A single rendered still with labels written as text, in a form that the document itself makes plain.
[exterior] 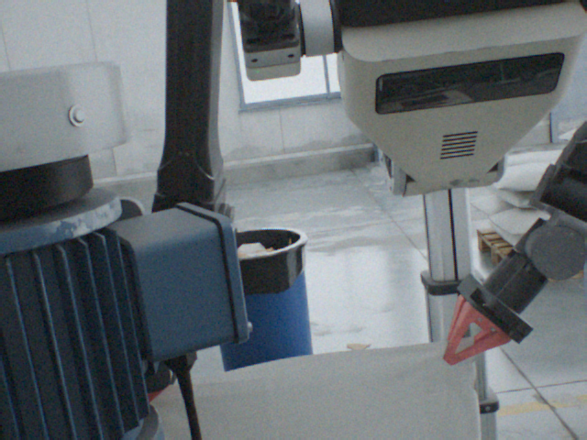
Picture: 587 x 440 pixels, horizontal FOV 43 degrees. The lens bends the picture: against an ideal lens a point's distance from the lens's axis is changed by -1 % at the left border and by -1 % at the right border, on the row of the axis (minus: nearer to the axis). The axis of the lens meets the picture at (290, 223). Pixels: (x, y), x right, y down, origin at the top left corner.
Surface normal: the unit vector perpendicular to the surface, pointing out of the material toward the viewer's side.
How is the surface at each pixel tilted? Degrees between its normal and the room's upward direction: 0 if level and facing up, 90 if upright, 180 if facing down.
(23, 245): 90
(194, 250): 90
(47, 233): 90
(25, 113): 90
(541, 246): 78
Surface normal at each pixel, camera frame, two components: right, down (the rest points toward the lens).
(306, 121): 0.04, 0.22
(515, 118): 0.11, 0.79
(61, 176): 0.87, 0.00
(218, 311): 0.44, 0.15
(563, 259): -0.19, 0.03
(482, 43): -0.07, -0.60
